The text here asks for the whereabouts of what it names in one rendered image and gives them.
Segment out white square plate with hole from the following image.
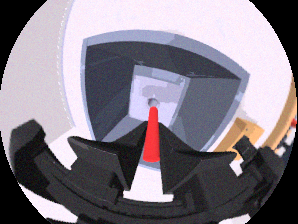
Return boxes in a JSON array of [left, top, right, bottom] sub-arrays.
[[129, 75, 184, 127]]

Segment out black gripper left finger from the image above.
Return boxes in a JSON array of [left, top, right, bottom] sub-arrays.
[[67, 121, 148, 192]]

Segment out red peg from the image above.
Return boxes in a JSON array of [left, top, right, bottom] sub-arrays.
[[142, 107, 160, 163]]

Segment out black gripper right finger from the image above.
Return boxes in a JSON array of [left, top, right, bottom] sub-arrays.
[[158, 121, 238, 196]]

